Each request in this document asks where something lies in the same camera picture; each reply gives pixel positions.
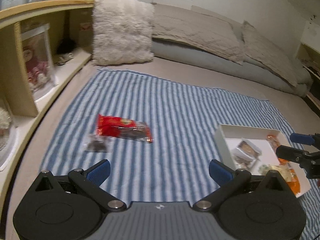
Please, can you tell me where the orange clear snack packet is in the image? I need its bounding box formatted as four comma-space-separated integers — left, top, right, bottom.
267, 135, 300, 195

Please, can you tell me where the pale yellow snack bag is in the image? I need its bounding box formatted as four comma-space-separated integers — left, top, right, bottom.
258, 164, 293, 182

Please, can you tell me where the clear wrapped round pastry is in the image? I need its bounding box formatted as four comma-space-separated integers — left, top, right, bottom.
231, 139, 262, 170

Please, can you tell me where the small silver snack packet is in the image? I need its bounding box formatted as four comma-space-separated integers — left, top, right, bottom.
84, 134, 111, 153

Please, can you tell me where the white cardboard box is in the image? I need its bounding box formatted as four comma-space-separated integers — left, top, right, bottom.
213, 123, 313, 199

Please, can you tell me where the red snack packet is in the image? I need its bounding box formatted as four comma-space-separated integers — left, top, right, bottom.
96, 114, 153, 143

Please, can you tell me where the blue white striped cloth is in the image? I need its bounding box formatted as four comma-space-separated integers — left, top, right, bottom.
39, 68, 320, 240

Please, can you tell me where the white plush in case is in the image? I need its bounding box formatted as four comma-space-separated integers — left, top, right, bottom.
1, 96, 18, 172

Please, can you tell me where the beige quilted blanket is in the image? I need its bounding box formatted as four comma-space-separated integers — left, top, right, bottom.
152, 4, 298, 87

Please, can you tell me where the grey folded duvet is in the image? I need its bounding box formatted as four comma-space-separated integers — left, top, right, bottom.
152, 39, 312, 97

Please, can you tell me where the wooden bedside shelf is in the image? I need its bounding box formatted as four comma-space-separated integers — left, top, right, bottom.
0, 0, 96, 201

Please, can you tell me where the doll in clear case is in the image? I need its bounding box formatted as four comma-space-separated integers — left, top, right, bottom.
21, 23, 57, 101

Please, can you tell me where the fluffy cream pillow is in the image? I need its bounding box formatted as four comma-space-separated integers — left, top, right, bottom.
92, 0, 155, 66

